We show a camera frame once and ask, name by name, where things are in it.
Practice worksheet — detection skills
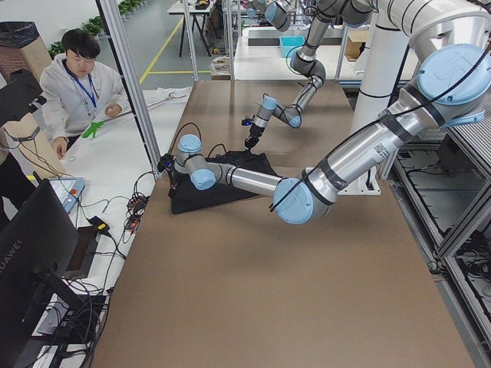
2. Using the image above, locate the black computer monitor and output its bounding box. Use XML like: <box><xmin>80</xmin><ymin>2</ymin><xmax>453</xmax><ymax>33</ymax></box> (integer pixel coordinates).
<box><xmin>1</xmin><ymin>179</ymin><xmax>100</xmax><ymax>367</ymax></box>

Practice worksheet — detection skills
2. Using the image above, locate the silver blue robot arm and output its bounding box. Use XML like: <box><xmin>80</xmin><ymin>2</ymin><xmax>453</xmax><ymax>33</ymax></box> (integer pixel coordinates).
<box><xmin>242</xmin><ymin>0</ymin><xmax>373</xmax><ymax>150</ymax></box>
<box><xmin>163</xmin><ymin>44</ymin><xmax>490</xmax><ymax>224</ymax></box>

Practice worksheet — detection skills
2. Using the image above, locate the blue grey teach pendant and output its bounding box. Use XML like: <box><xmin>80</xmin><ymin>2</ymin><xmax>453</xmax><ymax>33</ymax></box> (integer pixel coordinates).
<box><xmin>49</xmin><ymin>177</ymin><xmax>85</xmax><ymax>213</ymax></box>

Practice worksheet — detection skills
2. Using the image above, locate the aluminium frame post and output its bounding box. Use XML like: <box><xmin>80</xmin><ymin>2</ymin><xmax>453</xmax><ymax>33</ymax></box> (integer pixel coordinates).
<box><xmin>95</xmin><ymin>0</ymin><xmax>161</xmax><ymax>178</ymax></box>

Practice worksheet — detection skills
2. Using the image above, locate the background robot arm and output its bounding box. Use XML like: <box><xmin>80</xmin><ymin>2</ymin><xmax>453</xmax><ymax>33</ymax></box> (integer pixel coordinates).
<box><xmin>248</xmin><ymin>0</ymin><xmax>291</xmax><ymax>32</ymax></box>

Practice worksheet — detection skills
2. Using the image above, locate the white cloth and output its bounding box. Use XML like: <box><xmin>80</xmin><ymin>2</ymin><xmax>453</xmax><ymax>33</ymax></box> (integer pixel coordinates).
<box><xmin>146</xmin><ymin>87</ymin><xmax>193</xmax><ymax>109</ymax></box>

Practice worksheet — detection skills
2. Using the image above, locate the grey orange usb hub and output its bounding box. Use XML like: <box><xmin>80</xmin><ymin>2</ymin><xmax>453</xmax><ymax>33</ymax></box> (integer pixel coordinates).
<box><xmin>124</xmin><ymin>216</ymin><xmax>140</xmax><ymax>233</ymax></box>
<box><xmin>127</xmin><ymin>195</ymin><xmax>149</xmax><ymax>212</ymax></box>

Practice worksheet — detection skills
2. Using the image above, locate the black printed t-shirt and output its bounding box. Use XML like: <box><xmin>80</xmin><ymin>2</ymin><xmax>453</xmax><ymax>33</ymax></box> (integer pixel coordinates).
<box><xmin>171</xmin><ymin>150</ymin><xmax>276</xmax><ymax>214</ymax></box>

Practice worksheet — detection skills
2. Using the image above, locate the seated man grey hoodie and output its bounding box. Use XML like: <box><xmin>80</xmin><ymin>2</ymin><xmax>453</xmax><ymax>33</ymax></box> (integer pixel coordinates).
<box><xmin>39</xmin><ymin>28</ymin><xmax>129</xmax><ymax>159</ymax></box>

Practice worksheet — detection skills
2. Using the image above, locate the brown table mat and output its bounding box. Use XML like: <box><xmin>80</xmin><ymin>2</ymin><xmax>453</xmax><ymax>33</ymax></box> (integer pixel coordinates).
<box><xmin>90</xmin><ymin>79</ymin><xmax>476</xmax><ymax>368</ymax></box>

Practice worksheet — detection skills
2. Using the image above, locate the black power adapter brick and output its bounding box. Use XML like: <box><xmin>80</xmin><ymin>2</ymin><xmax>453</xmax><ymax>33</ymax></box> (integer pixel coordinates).
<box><xmin>88</xmin><ymin>216</ymin><xmax>110</xmax><ymax>236</ymax></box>

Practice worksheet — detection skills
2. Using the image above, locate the metal reacher grabber tool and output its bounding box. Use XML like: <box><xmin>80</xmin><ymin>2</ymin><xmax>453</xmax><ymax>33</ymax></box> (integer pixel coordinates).
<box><xmin>80</xmin><ymin>94</ymin><xmax>181</xmax><ymax>139</ymax></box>

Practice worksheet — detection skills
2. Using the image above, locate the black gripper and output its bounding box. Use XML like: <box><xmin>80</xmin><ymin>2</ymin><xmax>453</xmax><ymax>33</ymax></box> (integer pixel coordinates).
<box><xmin>168</xmin><ymin>169</ymin><xmax>184</xmax><ymax>199</ymax></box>
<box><xmin>244</xmin><ymin>124</ymin><xmax>263</xmax><ymax>150</ymax></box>

